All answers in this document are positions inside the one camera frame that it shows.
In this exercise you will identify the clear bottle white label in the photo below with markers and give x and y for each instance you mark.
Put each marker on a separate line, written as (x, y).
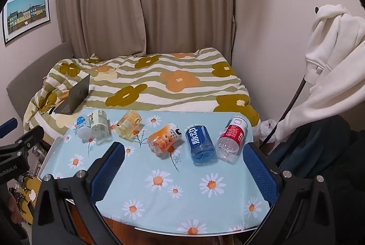
(100, 127)

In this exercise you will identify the white plastic bag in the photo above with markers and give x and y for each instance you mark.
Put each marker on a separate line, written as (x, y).
(266, 126)

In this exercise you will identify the orange cartoon print bottle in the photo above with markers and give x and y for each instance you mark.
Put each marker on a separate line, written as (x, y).
(165, 139)

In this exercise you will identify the grey laptop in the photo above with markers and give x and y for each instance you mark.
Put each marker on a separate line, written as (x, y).
(73, 95)

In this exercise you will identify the light blue daisy tablecloth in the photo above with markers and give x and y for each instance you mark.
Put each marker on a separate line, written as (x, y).
(171, 193)

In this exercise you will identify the yellow orange label bottle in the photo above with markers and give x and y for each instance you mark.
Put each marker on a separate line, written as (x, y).
(129, 125)

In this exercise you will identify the striped floral blanket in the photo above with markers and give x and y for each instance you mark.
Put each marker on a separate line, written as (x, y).
(171, 82)

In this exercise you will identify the red label clear bottle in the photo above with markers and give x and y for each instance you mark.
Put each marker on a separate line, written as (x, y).
(231, 140)

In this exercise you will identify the dark jacket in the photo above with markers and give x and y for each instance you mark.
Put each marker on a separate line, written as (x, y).
(328, 153)

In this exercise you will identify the white hoodie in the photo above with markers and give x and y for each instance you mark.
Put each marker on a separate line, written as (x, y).
(333, 62)

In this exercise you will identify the white blue label bottle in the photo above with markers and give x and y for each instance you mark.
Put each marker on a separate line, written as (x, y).
(83, 127)

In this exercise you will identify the framed wall poster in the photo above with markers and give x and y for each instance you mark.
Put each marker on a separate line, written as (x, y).
(26, 15)

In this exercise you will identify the black curved pole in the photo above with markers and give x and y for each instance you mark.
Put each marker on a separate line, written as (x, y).
(290, 103)

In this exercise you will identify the grey headboard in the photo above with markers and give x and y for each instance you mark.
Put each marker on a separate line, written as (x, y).
(28, 79)

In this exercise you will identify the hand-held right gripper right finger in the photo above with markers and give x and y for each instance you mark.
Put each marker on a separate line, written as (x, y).
(261, 172)

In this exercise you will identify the beige curtain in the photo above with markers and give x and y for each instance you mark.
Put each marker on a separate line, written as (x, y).
(97, 2)
(188, 2)

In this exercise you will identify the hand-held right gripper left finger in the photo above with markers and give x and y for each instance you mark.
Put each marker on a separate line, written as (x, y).
(107, 173)

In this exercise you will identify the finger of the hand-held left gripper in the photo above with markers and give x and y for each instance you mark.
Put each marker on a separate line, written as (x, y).
(7, 126)

